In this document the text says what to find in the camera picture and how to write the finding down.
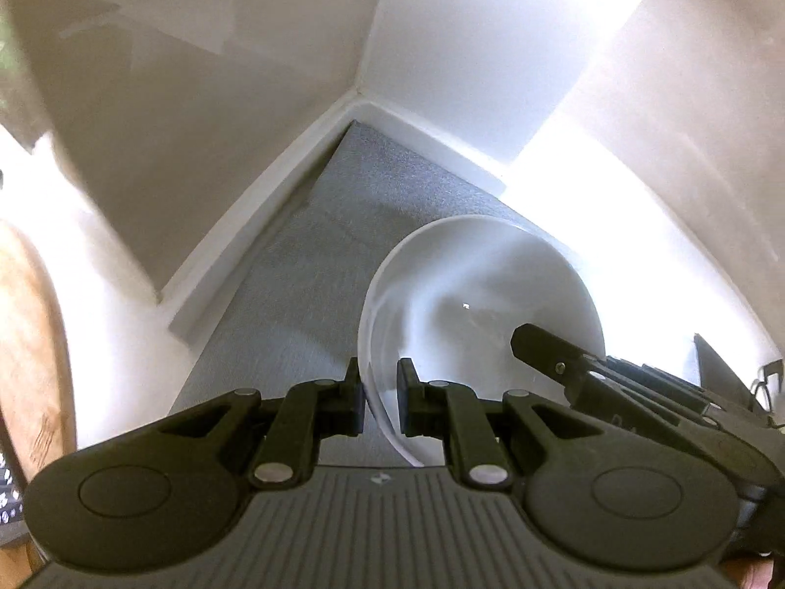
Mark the black pan support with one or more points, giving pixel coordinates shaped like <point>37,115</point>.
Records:
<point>769,380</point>

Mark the grey mat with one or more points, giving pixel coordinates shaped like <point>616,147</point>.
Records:
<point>294,270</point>

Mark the large plain white bowl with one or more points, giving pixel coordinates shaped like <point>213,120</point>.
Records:
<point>478,270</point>

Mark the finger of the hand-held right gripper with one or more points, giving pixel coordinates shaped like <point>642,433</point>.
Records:
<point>552,356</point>

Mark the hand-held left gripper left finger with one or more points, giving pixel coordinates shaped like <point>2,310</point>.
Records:
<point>355,402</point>

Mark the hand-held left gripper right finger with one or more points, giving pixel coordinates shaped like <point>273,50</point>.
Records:
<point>406,405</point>

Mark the round wooden cutting board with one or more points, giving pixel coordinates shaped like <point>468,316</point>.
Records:
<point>30,350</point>

